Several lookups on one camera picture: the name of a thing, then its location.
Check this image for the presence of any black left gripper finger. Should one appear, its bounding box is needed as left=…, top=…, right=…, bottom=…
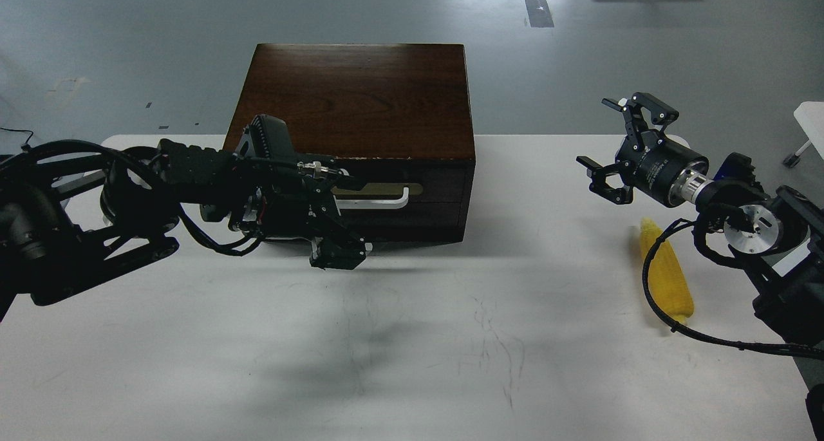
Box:
left=303, top=167, right=362, bottom=194
left=308, top=209, right=368, bottom=270

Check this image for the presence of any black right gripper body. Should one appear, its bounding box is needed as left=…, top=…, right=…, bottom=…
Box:
left=615, top=138, right=709, bottom=207

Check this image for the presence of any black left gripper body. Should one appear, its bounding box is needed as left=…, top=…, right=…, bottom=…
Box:
left=229, top=164, right=342, bottom=241

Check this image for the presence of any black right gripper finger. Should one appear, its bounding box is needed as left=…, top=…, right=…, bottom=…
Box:
left=576, top=156, right=633, bottom=205
left=601, top=93, right=680, bottom=145

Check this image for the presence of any wooden drawer with white handle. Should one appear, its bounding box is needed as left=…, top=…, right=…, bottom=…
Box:
left=333, top=160, right=474, bottom=205

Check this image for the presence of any yellow corn cob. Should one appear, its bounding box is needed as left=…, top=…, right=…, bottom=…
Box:
left=639, top=217, right=695, bottom=326

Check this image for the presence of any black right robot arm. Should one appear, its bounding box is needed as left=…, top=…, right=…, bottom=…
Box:
left=576, top=92, right=822, bottom=360

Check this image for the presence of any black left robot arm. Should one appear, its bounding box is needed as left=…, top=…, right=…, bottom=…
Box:
left=2, top=139, right=371, bottom=314

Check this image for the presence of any dark wooden drawer cabinet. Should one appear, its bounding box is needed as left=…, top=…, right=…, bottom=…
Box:
left=223, top=43, right=476, bottom=243

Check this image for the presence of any white furniture piece at right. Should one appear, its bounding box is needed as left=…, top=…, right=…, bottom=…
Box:
left=782, top=101, right=823, bottom=168

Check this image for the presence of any black tape strip on floor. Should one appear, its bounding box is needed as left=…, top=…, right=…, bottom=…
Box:
left=524, top=0, right=554, bottom=28

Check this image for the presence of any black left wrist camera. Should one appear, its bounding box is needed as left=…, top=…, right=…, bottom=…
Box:
left=235, top=113, right=297, bottom=166

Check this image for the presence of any black cable on floor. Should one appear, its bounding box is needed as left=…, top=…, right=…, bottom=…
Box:
left=0, top=127, right=34, bottom=149

